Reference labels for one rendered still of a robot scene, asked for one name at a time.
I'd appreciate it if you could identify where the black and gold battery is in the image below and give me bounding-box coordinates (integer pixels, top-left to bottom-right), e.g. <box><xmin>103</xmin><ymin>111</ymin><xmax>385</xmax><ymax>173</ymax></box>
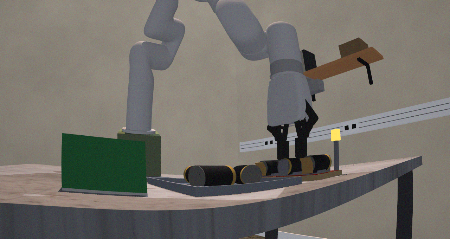
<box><xmin>184</xmin><ymin>166</ymin><xmax>192</xmax><ymax>183</ymax></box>
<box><xmin>280</xmin><ymin>158</ymin><xmax>302</xmax><ymax>175</ymax></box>
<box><xmin>305</xmin><ymin>154</ymin><xmax>332</xmax><ymax>173</ymax></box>
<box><xmin>188</xmin><ymin>166</ymin><xmax>237</xmax><ymax>186</ymax></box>
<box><xmin>260</xmin><ymin>160</ymin><xmax>280</xmax><ymax>176</ymax></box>
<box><xmin>233</xmin><ymin>165</ymin><xmax>262</xmax><ymax>184</ymax></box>

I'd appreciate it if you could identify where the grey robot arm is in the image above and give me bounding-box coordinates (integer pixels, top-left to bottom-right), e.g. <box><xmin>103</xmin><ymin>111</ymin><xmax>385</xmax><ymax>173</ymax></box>
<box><xmin>122</xmin><ymin>0</ymin><xmax>325</xmax><ymax>135</ymax></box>

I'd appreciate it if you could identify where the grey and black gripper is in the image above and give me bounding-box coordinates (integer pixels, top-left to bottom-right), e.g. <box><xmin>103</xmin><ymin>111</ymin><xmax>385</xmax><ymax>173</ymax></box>
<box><xmin>267</xmin><ymin>71</ymin><xmax>318</xmax><ymax>160</ymax></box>

